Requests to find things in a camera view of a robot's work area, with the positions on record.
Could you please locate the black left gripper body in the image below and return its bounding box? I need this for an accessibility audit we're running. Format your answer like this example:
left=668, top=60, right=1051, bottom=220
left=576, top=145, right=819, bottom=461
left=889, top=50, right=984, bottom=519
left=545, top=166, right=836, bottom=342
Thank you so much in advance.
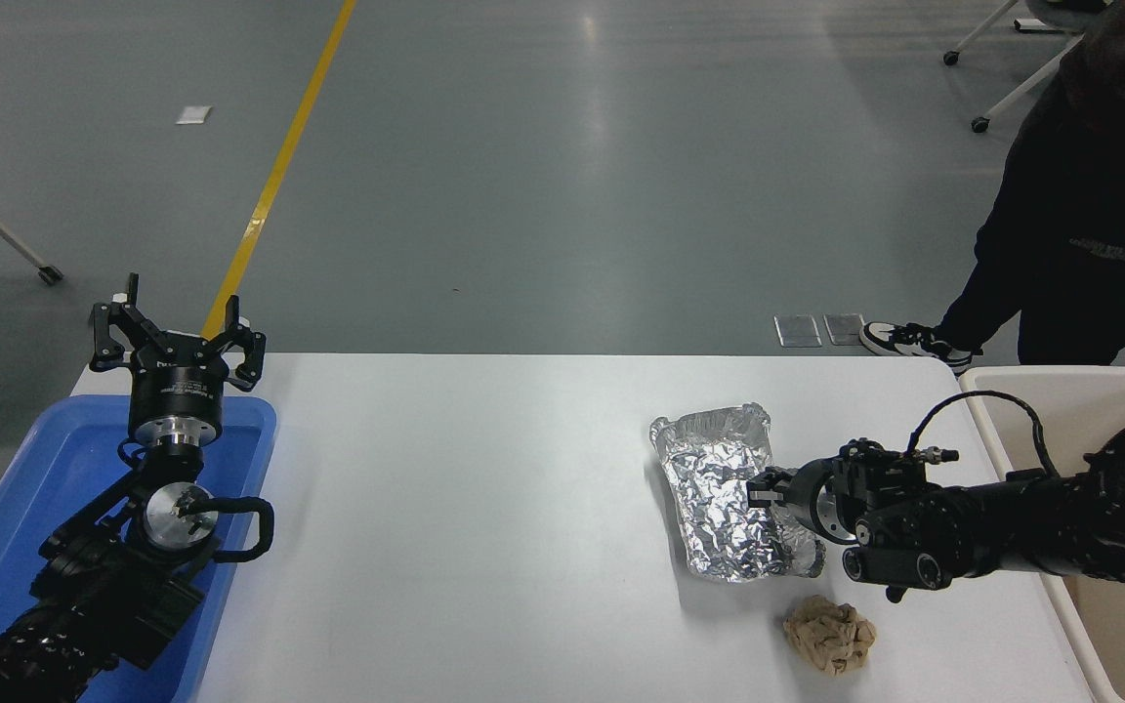
left=129, top=337, right=229, bottom=431

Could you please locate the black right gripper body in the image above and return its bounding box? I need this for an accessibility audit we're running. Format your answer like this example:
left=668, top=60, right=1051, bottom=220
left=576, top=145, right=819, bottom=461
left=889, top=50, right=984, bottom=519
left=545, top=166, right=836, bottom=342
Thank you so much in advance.
left=782, top=459, right=832, bottom=538

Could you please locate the silver foil tray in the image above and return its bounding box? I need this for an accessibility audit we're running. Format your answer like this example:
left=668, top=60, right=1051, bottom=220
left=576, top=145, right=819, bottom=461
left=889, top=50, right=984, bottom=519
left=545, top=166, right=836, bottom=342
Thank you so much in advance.
left=649, top=402, right=827, bottom=584

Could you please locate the white leg with caster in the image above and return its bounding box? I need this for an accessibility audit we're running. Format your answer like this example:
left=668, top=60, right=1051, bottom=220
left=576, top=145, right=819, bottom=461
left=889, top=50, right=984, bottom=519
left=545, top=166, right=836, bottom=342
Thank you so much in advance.
left=0, top=183, right=65, bottom=286

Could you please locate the crumpled tan paper ball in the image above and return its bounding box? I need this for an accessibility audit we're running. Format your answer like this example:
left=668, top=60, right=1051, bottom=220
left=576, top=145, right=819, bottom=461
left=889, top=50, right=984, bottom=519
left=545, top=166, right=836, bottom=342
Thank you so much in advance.
left=782, top=596, right=878, bottom=675

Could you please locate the blue plastic tray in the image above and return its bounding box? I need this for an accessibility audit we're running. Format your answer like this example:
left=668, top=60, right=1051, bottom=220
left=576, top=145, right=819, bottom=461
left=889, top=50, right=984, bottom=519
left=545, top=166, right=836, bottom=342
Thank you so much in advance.
left=0, top=393, right=278, bottom=703

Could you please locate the large pale bin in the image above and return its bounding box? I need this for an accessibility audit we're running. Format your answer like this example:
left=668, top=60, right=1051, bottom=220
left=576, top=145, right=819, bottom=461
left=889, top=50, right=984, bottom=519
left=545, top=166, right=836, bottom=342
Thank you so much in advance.
left=958, top=366, right=1125, bottom=703

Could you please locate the white wheeled chair base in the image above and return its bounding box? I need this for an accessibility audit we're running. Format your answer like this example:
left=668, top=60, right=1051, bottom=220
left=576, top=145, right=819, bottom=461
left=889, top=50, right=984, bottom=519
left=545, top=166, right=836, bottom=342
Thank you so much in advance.
left=943, top=0, right=1110, bottom=134

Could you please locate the person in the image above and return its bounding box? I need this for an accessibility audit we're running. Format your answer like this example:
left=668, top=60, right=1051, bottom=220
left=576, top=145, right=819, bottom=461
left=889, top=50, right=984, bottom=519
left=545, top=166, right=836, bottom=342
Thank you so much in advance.
left=860, top=0, right=1125, bottom=372

